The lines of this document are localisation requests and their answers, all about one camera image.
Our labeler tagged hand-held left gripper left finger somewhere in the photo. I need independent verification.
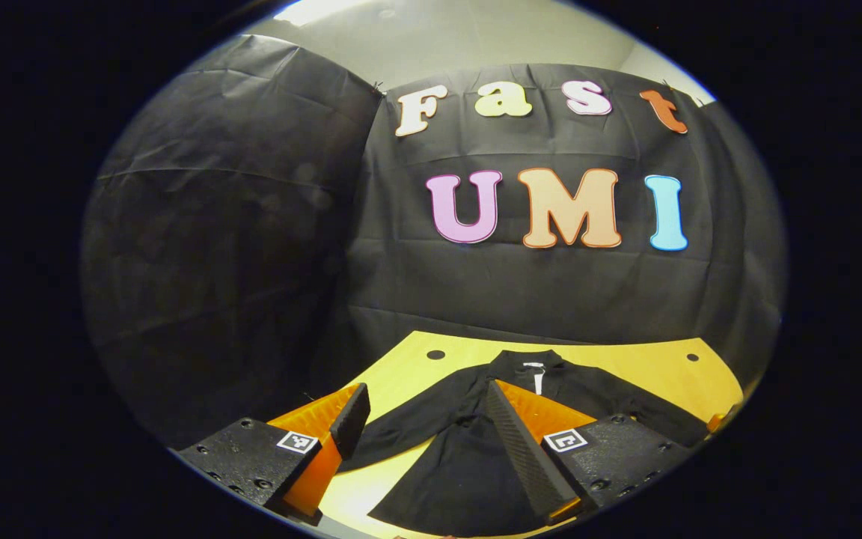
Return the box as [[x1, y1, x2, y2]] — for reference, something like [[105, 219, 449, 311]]
[[177, 383, 371, 525]]

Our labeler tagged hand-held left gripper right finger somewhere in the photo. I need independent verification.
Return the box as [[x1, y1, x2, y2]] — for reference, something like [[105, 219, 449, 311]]
[[485, 378, 695, 525]]

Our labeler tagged black buttoned shirt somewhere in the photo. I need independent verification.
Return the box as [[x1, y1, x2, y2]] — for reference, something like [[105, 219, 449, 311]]
[[337, 349, 710, 538]]

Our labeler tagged black backdrop cloth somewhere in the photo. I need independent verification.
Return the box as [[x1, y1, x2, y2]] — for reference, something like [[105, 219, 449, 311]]
[[79, 34, 787, 450]]

